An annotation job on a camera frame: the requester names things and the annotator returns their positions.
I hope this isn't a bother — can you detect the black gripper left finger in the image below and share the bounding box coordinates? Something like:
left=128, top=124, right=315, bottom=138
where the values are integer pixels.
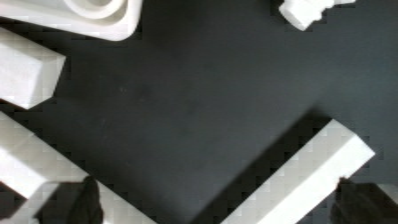
left=66, top=176, right=105, bottom=224

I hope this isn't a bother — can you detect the white desk leg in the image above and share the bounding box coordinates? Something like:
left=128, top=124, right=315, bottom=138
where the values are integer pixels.
left=220, top=120, right=375, bottom=224
left=279, top=0, right=357, bottom=31

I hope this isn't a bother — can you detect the white desk leg left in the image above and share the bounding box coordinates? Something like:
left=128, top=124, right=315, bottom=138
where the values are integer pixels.
left=279, top=0, right=357, bottom=31

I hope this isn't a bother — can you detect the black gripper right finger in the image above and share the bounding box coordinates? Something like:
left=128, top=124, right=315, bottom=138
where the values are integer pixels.
left=329, top=178, right=398, bottom=224

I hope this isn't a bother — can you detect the white front barrier rail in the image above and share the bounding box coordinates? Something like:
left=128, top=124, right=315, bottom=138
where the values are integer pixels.
left=0, top=112, right=156, bottom=224

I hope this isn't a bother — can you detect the white left barrier block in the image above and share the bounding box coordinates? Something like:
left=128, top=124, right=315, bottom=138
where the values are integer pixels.
left=0, top=28, right=66, bottom=109

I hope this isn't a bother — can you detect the white desk top tray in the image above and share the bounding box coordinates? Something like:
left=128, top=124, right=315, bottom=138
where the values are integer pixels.
left=0, top=0, right=144, bottom=41

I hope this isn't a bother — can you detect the white desk leg front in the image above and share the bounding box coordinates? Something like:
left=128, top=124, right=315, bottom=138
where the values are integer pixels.
left=220, top=120, right=375, bottom=224

